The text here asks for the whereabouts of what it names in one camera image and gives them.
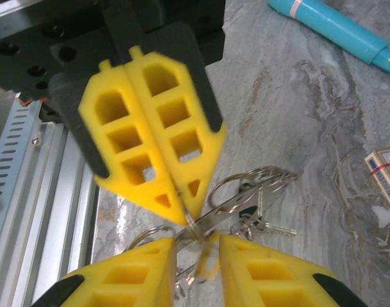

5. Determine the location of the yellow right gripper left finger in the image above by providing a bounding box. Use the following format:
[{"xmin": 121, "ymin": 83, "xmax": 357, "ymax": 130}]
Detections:
[{"xmin": 30, "ymin": 237, "xmax": 177, "ymax": 307}]

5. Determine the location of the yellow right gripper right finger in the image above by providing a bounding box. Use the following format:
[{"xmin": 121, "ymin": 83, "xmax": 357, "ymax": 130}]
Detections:
[{"xmin": 218, "ymin": 235, "xmax": 370, "ymax": 307}]

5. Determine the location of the silver keyring with chain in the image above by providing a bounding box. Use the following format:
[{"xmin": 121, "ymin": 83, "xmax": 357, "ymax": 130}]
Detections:
[{"xmin": 127, "ymin": 165, "xmax": 300, "ymax": 288}]

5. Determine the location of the small card box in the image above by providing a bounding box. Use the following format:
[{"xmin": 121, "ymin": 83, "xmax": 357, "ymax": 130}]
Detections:
[{"xmin": 364, "ymin": 145, "xmax": 390, "ymax": 222}]

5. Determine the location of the teal plastic tube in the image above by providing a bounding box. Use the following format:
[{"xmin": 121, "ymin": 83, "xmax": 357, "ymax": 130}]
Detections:
[{"xmin": 267, "ymin": 0, "xmax": 390, "ymax": 76}]

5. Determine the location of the grey slotted cable duct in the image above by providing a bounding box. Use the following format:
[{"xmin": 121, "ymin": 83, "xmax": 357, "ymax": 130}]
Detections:
[{"xmin": 0, "ymin": 97, "xmax": 44, "ymax": 224}]

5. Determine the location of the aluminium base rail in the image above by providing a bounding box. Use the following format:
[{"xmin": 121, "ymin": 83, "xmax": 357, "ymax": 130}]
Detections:
[{"xmin": 0, "ymin": 121, "xmax": 100, "ymax": 307}]

